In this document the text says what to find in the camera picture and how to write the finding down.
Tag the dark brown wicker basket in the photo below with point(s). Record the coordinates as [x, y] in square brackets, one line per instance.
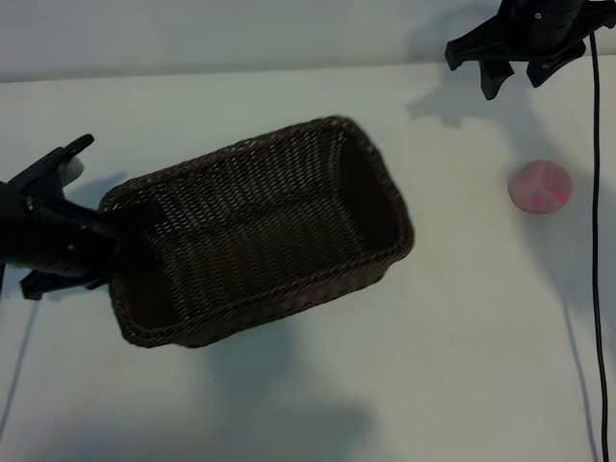
[269, 216]

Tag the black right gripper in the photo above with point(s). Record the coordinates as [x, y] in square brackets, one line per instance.
[539, 26]

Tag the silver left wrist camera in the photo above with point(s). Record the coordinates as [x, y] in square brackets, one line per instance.
[74, 168]

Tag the pink peach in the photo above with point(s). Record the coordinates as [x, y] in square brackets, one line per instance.
[541, 187]

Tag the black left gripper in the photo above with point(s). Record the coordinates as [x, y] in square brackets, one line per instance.
[43, 226]

